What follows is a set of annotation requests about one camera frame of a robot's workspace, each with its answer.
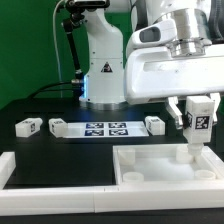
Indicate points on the white square tabletop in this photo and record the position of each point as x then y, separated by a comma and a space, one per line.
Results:
164, 163

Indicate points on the white tag sheet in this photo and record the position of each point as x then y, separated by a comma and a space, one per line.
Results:
106, 129

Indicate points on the white U-shaped fence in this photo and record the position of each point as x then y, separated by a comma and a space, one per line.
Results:
126, 197

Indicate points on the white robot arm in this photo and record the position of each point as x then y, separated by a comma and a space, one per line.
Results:
172, 53

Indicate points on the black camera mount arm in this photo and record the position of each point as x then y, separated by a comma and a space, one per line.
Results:
76, 9

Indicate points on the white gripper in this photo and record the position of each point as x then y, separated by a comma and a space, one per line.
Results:
153, 74

